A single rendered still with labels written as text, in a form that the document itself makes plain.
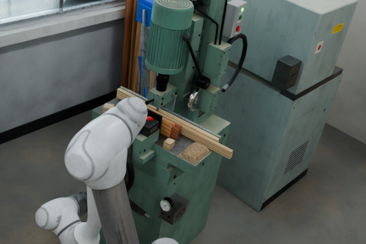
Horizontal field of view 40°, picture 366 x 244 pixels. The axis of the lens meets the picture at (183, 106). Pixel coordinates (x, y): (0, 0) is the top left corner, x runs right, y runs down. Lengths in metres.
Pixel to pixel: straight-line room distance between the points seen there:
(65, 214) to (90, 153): 0.60
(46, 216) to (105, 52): 2.22
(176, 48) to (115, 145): 0.84
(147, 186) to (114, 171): 1.01
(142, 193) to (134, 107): 1.02
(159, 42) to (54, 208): 0.81
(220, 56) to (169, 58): 0.26
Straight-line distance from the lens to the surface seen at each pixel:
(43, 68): 3.61
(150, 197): 2.45
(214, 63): 2.33
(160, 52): 2.16
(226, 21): 2.36
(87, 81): 3.94
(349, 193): 3.88
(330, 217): 3.60
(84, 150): 1.37
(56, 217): 1.91
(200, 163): 2.22
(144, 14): 3.11
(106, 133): 1.41
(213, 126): 2.64
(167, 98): 2.35
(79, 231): 1.88
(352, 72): 4.36
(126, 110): 1.49
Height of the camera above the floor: 2.24
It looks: 32 degrees down
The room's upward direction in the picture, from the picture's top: 10 degrees clockwise
